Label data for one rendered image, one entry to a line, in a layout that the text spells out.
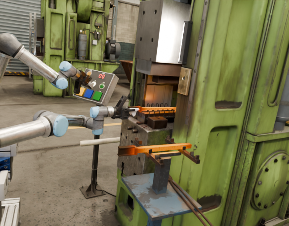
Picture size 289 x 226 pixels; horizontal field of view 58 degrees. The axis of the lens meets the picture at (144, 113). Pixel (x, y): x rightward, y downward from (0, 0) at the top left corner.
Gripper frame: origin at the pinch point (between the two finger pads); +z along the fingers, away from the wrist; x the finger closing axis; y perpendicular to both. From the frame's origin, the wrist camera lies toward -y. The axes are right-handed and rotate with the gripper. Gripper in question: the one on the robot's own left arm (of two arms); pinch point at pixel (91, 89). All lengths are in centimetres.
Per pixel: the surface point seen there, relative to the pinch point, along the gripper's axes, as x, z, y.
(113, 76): -3.4, 11.0, 19.7
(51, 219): -7, 29, -107
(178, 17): -56, -20, 64
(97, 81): 9.4, 10.8, 10.8
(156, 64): -51, -9, 33
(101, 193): -7, 75, -78
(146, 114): -53, 7, 0
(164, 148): -93, -24, -19
